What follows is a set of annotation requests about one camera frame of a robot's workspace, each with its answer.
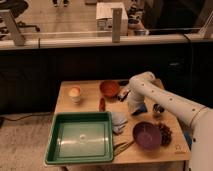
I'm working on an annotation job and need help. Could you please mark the orange bowl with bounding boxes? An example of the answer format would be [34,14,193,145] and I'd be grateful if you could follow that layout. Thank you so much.
[99,80,120,98]

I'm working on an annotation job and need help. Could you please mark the white cardboard box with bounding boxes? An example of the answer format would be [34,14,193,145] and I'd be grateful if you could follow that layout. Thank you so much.
[96,2,128,36]

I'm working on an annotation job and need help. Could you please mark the green plastic tray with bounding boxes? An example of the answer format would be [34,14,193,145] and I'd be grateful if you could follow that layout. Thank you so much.
[45,112,114,165]

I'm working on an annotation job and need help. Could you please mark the dark grape bunch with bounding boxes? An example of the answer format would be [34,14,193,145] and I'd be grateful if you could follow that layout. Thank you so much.
[158,123,172,146]

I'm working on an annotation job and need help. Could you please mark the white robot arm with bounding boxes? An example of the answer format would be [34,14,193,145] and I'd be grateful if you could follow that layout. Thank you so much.
[127,71,213,171]

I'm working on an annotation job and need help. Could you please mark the light blue cloth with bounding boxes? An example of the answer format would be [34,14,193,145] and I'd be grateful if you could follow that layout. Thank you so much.
[112,112,128,134]

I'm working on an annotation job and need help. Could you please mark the white cup with orange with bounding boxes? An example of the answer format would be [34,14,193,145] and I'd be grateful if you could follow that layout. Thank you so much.
[68,86,81,103]

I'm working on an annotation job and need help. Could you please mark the purple bowl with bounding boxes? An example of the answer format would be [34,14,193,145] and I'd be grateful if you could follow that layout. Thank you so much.
[132,121,162,150]

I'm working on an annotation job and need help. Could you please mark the yellow-green tongs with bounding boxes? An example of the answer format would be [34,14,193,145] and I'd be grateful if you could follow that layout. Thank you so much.
[113,141,133,156]

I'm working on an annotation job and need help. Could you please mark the small dark cup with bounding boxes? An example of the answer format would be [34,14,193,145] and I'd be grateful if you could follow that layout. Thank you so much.
[153,104,165,117]

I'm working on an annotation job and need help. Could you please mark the blue sponge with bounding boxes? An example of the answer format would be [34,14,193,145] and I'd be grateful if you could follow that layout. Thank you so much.
[132,104,147,116]

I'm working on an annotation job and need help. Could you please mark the blue tool beside table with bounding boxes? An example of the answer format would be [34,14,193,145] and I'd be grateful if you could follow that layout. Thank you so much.
[184,132,192,148]

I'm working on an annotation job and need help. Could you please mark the small red object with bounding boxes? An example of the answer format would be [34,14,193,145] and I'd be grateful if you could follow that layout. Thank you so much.
[99,98,105,111]

